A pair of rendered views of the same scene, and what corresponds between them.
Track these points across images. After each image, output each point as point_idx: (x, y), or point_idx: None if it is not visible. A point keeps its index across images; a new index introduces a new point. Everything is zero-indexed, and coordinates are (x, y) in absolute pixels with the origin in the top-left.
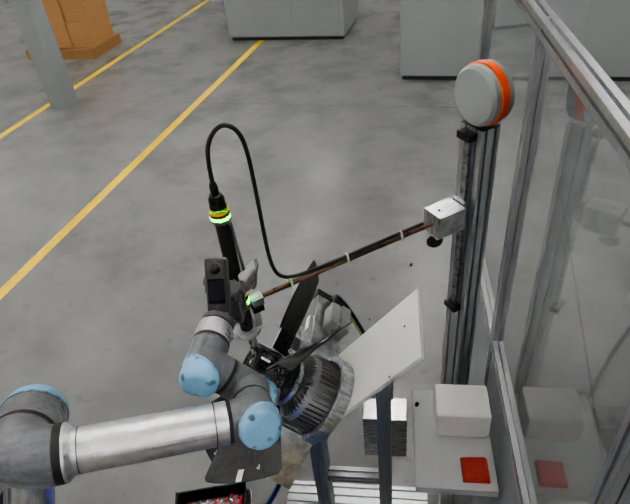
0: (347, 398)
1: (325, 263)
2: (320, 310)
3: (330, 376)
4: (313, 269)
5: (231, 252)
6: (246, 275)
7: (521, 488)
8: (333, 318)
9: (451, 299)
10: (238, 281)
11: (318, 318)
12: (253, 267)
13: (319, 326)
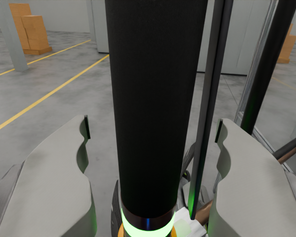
0: None
1: (292, 144)
2: (179, 186)
3: None
4: (280, 155)
5: (190, 39)
6: (277, 210)
7: None
8: (198, 198)
9: None
10: (168, 210)
11: (179, 196)
12: (266, 153)
13: (182, 205)
